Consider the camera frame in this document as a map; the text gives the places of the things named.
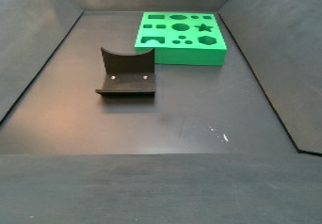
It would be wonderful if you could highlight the black curved holder stand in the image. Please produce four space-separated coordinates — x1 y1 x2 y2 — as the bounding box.
96 48 156 96

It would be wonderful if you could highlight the green shape sorter block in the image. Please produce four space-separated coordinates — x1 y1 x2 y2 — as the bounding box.
135 12 227 66

